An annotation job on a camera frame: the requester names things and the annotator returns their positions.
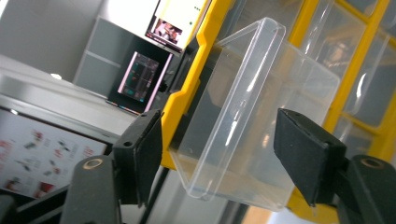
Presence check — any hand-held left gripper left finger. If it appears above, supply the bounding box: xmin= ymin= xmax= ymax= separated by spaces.
xmin=111 ymin=108 xmax=164 ymax=208

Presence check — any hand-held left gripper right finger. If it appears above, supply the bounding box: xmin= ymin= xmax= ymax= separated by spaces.
xmin=273 ymin=107 xmax=348 ymax=208

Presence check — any clear plastic drawer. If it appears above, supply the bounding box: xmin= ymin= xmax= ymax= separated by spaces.
xmin=169 ymin=17 xmax=341 ymax=213

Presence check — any yellow and black organizer cabinet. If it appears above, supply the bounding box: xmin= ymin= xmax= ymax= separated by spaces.
xmin=160 ymin=0 xmax=396 ymax=224

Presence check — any monitor with dark screen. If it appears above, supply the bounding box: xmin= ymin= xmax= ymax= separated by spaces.
xmin=117 ymin=50 xmax=174 ymax=114

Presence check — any set of clear drawers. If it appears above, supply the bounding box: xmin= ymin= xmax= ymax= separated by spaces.
xmin=218 ymin=0 xmax=396 ymax=157

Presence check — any grey cabinet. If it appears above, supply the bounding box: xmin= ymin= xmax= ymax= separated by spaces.
xmin=73 ymin=17 xmax=134 ymax=97

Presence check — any white sheet with pictures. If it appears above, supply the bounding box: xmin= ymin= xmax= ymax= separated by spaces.
xmin=0 ymin=108 xmax=108 ymax=200

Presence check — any monitor with bright screen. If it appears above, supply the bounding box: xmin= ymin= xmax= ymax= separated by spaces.
xmin=144 ymin=0 xmax=209 ymax=54

